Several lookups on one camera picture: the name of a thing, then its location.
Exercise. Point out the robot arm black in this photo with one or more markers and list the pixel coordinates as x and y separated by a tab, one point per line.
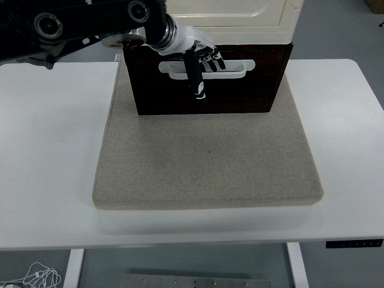
90	15

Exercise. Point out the white table leg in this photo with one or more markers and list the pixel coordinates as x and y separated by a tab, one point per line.
297	265
73	267

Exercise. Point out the black table control panel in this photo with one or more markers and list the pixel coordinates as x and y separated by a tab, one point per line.
354	243

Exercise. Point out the dark wooden drawer casing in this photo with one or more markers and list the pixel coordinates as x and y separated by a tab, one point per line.
240	102

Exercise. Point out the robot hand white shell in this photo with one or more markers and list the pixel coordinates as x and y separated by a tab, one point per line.
186	37

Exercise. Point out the cream plastic cabinet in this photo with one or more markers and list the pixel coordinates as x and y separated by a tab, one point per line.
255	33

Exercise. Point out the cardboard box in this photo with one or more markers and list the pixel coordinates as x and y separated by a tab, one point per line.
378	5

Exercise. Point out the beige fabric mat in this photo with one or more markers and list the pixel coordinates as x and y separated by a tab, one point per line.
210	168

